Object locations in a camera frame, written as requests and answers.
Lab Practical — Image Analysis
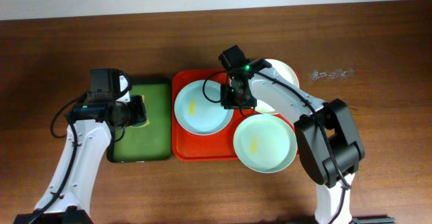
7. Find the red plastic tray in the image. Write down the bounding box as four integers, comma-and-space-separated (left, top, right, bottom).
171, 69, 245, 162

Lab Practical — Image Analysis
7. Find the dark green tray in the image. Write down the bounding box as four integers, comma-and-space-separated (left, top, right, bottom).
107, 77, 171, 163

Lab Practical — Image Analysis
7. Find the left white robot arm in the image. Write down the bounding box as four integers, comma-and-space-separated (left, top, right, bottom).
14, 95, 147, 224

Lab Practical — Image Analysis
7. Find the light blue plate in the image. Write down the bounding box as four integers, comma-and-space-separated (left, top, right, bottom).
174, 80, 234, 136

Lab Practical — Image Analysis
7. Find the cream white plate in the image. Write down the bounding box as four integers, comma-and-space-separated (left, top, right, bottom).
229, 59, 300, 115

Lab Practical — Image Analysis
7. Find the mint green plate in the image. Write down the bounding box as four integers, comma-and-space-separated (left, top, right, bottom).
233, 114, 298, 173

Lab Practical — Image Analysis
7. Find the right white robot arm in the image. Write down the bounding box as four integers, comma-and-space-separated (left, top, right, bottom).
219, 57, 365, 223

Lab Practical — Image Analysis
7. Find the yellow green sponge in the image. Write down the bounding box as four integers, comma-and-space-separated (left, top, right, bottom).
131, 94, 150, 128

